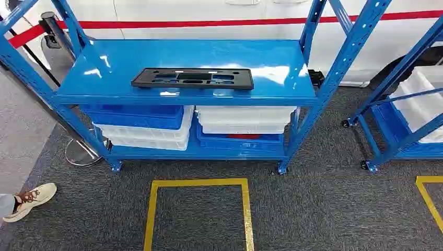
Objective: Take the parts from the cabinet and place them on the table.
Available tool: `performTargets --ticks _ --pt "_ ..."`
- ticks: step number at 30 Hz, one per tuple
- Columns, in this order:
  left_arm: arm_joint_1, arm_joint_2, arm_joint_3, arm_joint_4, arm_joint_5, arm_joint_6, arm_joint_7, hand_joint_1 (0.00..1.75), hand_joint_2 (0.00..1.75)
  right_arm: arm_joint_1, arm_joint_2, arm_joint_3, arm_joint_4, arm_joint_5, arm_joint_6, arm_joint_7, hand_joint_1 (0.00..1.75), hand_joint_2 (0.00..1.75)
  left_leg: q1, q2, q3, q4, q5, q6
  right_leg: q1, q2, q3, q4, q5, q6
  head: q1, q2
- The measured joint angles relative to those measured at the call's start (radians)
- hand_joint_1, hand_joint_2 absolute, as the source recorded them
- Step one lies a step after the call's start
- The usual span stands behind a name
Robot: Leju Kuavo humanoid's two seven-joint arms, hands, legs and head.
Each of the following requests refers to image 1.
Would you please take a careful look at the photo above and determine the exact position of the black plastic panel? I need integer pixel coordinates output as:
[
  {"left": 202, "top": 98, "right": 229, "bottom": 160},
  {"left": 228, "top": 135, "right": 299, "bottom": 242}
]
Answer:
[{"left": 131, "top": 67, "right": 255, "bottom": 91}]

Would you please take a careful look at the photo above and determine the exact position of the white plastic crate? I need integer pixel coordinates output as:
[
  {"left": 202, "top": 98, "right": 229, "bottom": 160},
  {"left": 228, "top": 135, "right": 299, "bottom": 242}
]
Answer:
[
  {"left": 195, "top": 105, "right": 298, "bottom": 135},
  {"left": 390, "top": 65, "right": 443, "bottom": 144},
  {"left": 92, "top": 105, "right": 195, "bottom": 151}
]

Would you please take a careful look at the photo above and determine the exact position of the blue plastic crate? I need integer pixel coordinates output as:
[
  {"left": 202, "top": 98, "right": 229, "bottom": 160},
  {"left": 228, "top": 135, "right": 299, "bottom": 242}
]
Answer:
[
  {"left": 196, "top": 121, "right": 285, "bottom": 152},
  {"left": 372, "top": 102, "right": 416, "bottom": 144},
  {"left": 80, "top": 105, "right": 185, "bottom": 131}
]

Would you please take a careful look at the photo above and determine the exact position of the blue metal shelving rack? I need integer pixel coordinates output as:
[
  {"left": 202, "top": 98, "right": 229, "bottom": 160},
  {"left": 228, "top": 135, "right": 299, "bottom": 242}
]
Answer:
[{"left": 0, "top": 0, "right": 393, "bottom": 175}]

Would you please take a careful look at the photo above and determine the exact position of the white car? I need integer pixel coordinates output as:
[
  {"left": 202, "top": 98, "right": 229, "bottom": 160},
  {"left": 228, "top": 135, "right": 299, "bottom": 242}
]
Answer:
[{"left": 20, "top": 0, "right": 443, "bottom": 91}]

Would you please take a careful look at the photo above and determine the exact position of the long red barrier belt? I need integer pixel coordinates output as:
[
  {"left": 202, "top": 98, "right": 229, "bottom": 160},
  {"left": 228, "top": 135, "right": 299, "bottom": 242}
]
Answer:
[{"left": 57, "top": 10, "right": 443, "bottom": 30}]

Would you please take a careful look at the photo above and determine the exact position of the small black device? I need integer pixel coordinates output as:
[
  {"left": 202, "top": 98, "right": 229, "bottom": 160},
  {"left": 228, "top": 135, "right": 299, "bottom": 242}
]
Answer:
[{"left": 308, "top": 69, "right": 325, "bottom": 88}]

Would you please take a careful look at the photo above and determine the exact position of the blue wheeled shelving rack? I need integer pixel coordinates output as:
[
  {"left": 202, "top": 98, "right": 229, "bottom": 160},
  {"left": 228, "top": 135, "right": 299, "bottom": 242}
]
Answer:
[{"left": 341, "top": 20, "right": 443, "bottom": 173}]

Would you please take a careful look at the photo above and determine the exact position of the black barrier stanchion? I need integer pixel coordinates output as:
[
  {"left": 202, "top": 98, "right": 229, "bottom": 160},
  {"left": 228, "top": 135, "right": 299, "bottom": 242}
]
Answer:
[{"left": 39, "top": 11, "right": 104, "bottom": 168}]

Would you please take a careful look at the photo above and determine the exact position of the person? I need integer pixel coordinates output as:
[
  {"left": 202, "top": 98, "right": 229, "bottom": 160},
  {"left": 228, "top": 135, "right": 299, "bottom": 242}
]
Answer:
[{"left": 0, "top": 182, "right": 58, "bottom": 223}]

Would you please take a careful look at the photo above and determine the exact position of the short red barrier belt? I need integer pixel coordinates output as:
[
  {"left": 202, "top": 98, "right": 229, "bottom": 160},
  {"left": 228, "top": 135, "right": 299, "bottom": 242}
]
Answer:
[{"left": 7, "top": 24, "right": 48, "bottom": 49}]

